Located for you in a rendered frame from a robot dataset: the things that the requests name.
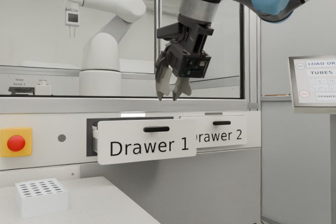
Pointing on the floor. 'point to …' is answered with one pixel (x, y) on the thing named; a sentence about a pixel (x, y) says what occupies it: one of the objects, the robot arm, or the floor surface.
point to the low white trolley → (81, 206)
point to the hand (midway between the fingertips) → (167, 94)
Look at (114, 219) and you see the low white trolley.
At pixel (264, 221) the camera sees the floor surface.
